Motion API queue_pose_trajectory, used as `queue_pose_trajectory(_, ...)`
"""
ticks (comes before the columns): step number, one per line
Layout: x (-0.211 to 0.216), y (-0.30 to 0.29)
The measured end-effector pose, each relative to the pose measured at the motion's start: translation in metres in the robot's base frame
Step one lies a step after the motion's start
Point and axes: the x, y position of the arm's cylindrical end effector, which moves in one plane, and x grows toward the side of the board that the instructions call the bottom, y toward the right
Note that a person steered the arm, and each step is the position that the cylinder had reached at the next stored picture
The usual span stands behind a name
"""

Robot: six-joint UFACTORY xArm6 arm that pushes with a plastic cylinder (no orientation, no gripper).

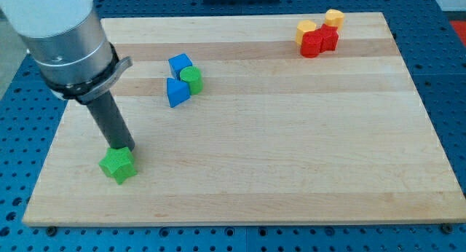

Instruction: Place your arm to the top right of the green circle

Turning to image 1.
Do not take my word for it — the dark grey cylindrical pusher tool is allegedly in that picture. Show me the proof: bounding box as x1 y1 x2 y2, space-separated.
87 91 135 151

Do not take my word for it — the blue cube block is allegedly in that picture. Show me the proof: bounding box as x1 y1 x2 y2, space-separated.
168 53 192 79

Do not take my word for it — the yellow hexagon block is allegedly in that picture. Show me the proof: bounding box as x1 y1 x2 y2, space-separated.
295 20 317 45

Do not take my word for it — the yellow heart block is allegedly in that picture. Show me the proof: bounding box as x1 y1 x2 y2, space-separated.
324 9 345 31

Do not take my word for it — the red cylinder block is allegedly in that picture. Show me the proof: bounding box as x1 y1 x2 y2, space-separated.
300 31 323 58

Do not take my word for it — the light wooden board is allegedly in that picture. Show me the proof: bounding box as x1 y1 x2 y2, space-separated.
23 12 465 227

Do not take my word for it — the red star block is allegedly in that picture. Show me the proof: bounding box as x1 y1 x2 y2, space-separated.
319 24 339 52

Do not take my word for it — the blue triangle block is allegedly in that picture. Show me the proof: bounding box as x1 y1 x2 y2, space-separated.
166 78 191 108

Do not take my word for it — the green star block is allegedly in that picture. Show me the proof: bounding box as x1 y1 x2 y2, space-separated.
98 147 138 185

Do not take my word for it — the green cylinder block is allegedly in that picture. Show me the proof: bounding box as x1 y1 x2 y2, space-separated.
180 66 203 95

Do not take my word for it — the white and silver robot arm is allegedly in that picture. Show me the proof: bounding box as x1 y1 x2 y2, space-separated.
1 0 133 104

